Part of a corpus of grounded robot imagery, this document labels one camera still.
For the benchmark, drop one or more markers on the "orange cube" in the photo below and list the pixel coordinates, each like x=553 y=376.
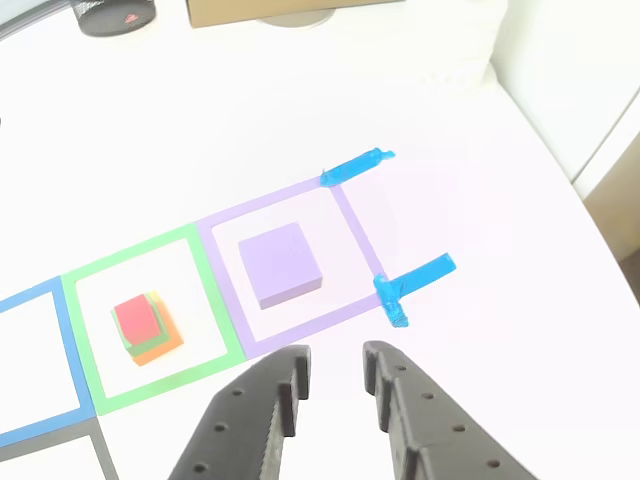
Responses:
x=165 y=350

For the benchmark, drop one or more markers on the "green cube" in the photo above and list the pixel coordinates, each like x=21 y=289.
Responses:
x=157 y=342

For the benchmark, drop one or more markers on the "small red cube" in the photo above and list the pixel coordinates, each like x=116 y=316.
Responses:
x=135 y=317

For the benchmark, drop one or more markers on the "purple square block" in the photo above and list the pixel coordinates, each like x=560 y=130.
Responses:
x=280 y=265

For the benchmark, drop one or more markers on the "twisted blue tape strip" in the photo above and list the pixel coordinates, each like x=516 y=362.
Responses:
x=355 y=167

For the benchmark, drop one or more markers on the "white filament spool stack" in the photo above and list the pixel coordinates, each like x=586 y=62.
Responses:
x=460 y=50

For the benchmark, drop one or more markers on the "polymaker cardboard box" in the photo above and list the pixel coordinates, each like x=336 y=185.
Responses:
x=225 y=12

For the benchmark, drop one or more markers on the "black mesh pen holder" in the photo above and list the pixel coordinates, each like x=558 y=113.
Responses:
x=115 y=17

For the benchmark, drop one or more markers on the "green square frame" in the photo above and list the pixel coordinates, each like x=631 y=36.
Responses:
x=220 y=320

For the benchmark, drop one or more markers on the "purple square frame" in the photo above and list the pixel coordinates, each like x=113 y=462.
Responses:
x=225 y=290

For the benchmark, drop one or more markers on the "black square frame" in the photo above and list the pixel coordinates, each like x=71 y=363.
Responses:
x=107 y=455

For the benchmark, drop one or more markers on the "blue square frame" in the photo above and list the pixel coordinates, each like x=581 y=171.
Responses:
x=72 y=360

